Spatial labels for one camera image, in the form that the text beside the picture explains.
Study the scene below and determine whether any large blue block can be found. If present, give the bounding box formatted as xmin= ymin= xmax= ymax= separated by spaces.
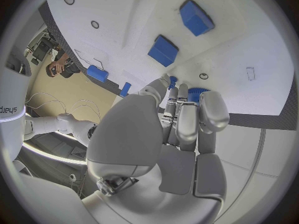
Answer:
xmin=178 ymin=0 xmax=216 ymax=37

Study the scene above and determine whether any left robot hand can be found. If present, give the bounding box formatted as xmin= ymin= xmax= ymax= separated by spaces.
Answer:
xmin=81 ymin=73 xmax=231 ymax=224

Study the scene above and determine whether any blue long cylinder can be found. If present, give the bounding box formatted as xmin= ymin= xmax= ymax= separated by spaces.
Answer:
xmin=120 ymin=82 xmax=132 ymax=98

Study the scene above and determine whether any small blue block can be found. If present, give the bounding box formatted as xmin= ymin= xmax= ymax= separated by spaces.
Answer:
xmin=147 ymin=34 xmax=179 ymax=68

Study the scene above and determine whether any white cable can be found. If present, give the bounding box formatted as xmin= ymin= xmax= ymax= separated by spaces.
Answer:
xmin=68 ymin=99 xmax=102 ymax=124
xmin=25 ymin=92 xmax=69 ymax=115

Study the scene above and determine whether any blue gear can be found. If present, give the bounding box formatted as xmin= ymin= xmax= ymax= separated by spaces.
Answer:
xmin=187 ymin=87 xmax=211 ymax=103

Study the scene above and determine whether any blue short cylinder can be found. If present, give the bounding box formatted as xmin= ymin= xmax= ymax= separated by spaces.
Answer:
xmin=86 ymin=65 xmax=110 ymax=83

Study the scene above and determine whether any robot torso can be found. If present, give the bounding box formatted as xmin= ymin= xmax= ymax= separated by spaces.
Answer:
xmin=0 ymin=46 xmax=32 ymax=162

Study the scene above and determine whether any person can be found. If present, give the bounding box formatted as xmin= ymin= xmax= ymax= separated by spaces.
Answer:
xmin=45 ymin=49 xmax=82 ymax=79

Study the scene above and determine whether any desk with screen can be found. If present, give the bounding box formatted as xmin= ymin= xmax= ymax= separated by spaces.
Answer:
xmin=25 ymin=35 xmax=59 ymax=66

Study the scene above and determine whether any blue peg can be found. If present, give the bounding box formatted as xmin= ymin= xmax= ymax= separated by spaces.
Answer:
xmin=167 ymin=76 xmax=179 ymax=90

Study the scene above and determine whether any white task board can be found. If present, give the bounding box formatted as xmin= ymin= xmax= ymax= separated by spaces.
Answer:
xmin=46 ymin=0 xmax=296 ymax=116

